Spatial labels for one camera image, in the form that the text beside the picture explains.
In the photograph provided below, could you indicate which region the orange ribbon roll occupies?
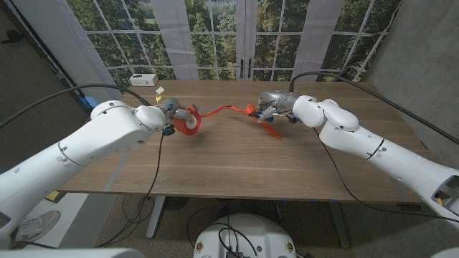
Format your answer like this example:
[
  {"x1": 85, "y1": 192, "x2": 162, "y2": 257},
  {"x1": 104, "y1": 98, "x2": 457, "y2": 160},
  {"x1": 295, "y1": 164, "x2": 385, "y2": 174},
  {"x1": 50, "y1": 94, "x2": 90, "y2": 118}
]
[{"x1": 172, "y1": 102, "x2": 283, "y2": 140}]

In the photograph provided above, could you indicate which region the blue black handled screwdriver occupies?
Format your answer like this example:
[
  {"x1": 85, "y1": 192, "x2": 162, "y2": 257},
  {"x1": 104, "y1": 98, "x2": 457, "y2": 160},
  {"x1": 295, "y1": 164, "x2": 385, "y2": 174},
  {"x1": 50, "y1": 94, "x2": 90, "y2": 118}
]
[{"x1": 250, "y1": 110, "x2": 274, "y2": 124}]

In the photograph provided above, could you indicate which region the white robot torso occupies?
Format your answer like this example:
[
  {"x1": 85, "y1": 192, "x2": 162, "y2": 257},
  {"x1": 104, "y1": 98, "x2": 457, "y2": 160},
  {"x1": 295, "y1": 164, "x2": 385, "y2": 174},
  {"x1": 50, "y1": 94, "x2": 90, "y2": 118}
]
[{"x1": 193, "y1": 214, "x2": 298, "y2": 258}]

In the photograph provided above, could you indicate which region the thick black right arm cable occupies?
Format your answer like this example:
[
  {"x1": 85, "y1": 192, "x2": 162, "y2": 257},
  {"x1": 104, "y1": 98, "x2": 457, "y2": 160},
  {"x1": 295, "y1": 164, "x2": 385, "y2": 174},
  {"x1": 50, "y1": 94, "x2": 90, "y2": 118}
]
[{"x1": 288, "y1": 71, "x2": 459, "y2": 146}]

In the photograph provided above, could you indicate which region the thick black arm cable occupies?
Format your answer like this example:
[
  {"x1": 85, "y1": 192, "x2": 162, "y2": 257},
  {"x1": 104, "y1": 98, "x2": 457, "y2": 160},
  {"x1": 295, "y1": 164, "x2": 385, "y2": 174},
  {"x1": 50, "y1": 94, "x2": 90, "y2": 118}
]
[
  {"x1": 0, "y1": 83, "x2": 151, "y2": 129},
  {"x1": 288, "y1": 71, "x2": 459, "y2": 146}
]

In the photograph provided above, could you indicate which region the grey sneaker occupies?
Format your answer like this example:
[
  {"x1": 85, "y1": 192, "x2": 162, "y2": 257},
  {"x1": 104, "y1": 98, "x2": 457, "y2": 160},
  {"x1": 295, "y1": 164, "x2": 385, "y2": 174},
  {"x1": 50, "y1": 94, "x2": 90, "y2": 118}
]
[{"x1": 10, "y1": 210, "x2": 62, "y2": 244}]

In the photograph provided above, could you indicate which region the dark grey door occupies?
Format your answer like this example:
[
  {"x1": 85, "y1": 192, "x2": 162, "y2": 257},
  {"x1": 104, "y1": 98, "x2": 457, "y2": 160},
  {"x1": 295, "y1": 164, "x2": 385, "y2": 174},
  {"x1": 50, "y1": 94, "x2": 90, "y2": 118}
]
[{"x1": 0, "y1": 6, "x2": 90, "y2": 169}]

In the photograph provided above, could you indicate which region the printed window backdrop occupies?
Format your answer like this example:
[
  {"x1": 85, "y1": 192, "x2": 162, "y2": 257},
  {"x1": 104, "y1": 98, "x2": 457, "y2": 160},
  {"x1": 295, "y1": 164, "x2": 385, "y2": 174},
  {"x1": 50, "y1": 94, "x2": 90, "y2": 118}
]
[{"x1": 66, "y1": 0, "x2": 402, "y2": 95}]

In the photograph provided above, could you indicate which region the white table leg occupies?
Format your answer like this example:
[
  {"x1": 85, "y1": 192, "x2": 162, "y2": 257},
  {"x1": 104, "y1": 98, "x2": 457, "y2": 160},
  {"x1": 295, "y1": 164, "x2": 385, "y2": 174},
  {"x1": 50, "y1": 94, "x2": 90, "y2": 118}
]
[{"x1": 146, "y1": 196, "x2": 167, "y2": 239}]

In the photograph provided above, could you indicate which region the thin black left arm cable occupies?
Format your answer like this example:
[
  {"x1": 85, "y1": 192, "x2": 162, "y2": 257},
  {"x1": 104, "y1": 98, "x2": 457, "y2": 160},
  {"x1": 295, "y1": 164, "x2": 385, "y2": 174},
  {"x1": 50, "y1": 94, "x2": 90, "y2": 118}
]
[{"x1": 96, "y1": 133, "x2": 166, "y2": 249}]

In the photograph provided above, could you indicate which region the grey table leg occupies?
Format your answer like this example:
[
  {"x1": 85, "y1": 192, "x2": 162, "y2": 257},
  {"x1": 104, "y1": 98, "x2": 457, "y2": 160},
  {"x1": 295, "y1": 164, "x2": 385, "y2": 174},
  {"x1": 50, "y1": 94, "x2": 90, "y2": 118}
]
[{"x1": 328, "y1": 200, "x2": 351, "y2": 249}]

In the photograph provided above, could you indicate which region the black floor cable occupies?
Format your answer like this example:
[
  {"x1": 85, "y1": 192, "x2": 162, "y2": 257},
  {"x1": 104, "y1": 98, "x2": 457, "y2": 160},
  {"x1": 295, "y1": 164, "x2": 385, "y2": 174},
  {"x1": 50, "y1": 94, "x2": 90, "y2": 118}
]
[{"x1": 103, "y1": 195, "x2": 232, "y2": 257}]

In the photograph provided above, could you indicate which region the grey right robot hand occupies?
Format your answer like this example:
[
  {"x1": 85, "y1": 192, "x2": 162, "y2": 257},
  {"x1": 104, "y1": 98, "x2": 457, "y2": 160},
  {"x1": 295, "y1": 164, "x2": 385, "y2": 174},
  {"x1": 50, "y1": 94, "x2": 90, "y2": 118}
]
[{"x1": 256, "y1": 89, "x2": 301, "y2": 123}]

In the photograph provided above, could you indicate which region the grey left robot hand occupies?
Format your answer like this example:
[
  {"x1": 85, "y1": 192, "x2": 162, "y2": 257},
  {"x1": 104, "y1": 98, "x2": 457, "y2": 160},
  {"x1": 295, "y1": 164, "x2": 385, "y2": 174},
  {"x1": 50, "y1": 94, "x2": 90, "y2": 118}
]
[{"x1": 157, "y1": 96, "x2": 194, "y2": 125}]

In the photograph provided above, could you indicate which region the black torso cable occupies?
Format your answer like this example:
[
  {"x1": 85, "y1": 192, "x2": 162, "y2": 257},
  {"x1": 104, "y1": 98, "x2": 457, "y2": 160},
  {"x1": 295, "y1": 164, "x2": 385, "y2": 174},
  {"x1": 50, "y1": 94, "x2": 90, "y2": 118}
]
[{"x1": 213, "y1": 214, "x2": 260, "y2": 258}]

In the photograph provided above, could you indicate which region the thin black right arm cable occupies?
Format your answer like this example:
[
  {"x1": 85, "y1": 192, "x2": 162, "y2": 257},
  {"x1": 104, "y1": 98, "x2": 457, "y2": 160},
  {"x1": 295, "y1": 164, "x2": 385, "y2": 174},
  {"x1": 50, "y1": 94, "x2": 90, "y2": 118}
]
[{"x1": 312, "y1": 127, "x2": 459, "y2": 220}]

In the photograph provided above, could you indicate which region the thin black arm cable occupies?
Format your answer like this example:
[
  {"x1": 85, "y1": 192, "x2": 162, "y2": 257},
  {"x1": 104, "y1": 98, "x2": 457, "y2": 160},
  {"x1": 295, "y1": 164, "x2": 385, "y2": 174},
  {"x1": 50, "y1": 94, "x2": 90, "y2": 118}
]
[
  {"x1": 312, "y1": 127, "x2": 459, "y2": 220},
  {"x1": 96, "y1": 133, "x2": 166, "y2": 249}
]

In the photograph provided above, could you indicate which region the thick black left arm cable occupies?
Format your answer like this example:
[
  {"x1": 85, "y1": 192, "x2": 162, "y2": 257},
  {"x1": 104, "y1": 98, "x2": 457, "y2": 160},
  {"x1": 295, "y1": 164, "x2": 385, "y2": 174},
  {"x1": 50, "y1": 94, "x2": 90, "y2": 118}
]
[{"x1": 0, "y1": 83, "x2": 151, "y2": 129}]

